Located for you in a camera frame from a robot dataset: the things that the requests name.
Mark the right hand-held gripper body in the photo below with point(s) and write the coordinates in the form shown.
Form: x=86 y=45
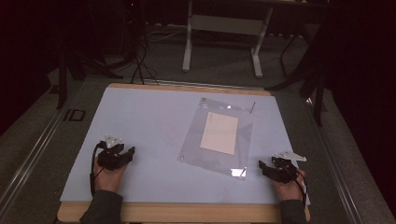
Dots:
x=285 y=171

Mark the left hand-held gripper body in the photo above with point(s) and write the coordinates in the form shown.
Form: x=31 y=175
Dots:
x=109 y=161

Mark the white paper sheet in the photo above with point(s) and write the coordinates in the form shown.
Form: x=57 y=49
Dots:
x=219 y=133

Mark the person's left hand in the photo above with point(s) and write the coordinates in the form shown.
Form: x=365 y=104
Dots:
x=109 y=180

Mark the person's right hand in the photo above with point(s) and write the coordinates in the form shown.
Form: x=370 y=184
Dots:
x=288 y=190

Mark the white table mat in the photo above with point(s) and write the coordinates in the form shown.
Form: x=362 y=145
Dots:
x=149 y=130

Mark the black metal stand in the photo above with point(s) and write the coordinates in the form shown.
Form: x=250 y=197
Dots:
x=63 y=81
x=317 y=93

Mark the wooden table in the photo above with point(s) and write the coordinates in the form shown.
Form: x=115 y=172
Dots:
x=186 y=213

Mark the metal floor rail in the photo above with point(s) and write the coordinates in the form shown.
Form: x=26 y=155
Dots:
x=31 y=155
x=193 y=83
x=339 y=174

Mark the white metal desk frame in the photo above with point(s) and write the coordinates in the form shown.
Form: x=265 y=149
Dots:
x=227 y=25

